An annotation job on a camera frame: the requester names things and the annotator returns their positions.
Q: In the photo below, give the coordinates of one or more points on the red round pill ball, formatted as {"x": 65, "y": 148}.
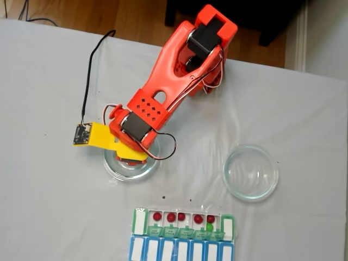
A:
{"x": 181, "y": 216}
{"x": 210, "y": 218}
{"x": 157, "y": 216}
{"x": 198, "y": 218}
{"x": 171, "y": 217}

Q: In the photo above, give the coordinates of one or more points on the green round pill ball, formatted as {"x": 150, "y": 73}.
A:
{"x": 209, "y": 227}

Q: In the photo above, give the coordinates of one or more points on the weekly pill organizer box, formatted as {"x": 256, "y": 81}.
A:
{"x": 179, "y": 244}

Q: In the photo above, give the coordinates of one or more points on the clear glass bowl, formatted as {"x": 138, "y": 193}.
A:
{"x": 250, "y": 195}
{"x": 125, "y": 175}

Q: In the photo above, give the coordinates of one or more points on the white table cloth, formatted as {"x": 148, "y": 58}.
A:
{"x": 54, "y": 81}

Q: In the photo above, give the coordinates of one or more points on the black furniture piece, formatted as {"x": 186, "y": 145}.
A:
{"x": 258, "y": 11}

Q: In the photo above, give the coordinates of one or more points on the black camera circuit board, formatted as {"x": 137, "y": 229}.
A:
{"x": 81, "y": 134}

